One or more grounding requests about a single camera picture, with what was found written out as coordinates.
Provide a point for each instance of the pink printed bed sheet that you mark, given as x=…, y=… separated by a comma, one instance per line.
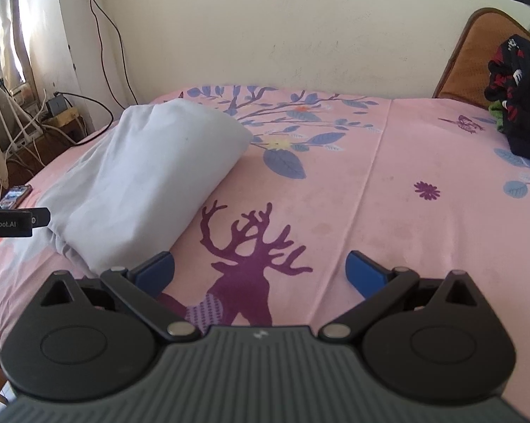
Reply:
x=379, y=185

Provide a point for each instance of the smartphone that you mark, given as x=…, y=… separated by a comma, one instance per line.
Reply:
x=16, y=196

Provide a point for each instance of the green garment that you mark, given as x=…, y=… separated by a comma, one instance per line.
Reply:
x=496, y=115

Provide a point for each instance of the black and red garment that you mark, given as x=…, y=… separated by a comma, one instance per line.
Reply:
x=518, y=70

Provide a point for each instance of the small wooden box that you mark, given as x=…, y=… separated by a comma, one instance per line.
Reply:
x=62, y=123

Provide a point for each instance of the black power adapter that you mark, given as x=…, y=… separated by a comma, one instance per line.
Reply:
x=56, y=104

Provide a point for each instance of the brown wooden headboard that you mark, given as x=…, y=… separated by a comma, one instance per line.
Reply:
x=467, y=61

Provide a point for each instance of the light grey pillow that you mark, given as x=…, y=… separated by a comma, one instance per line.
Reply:
x=150, y=172

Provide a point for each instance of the black folded garment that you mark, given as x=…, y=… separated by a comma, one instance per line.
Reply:
x=527, y=136

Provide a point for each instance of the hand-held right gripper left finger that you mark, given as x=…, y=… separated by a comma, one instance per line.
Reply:
x=155, y=271

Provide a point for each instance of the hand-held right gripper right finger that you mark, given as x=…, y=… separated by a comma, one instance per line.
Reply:
x=362, y=273

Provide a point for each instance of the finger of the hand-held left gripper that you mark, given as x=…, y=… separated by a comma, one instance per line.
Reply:
x=41, y=217

